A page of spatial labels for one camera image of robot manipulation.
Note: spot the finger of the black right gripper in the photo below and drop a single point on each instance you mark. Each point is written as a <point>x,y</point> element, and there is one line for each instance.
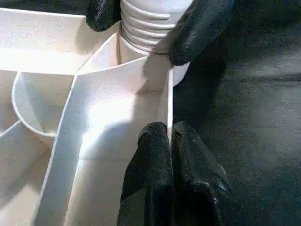
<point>103,14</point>
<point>200,33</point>

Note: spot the white plastic table leg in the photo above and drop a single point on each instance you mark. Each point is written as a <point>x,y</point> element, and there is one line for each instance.
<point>150,26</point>

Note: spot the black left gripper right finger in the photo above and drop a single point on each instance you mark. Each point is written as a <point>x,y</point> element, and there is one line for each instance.
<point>200,183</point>

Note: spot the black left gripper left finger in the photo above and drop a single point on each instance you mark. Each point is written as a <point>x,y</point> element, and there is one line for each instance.
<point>150,176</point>

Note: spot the black plastic mat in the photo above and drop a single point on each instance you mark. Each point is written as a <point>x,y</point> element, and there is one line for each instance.
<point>247,106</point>

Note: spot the white plastic table top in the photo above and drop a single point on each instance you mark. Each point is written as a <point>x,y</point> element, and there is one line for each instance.
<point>82,113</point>

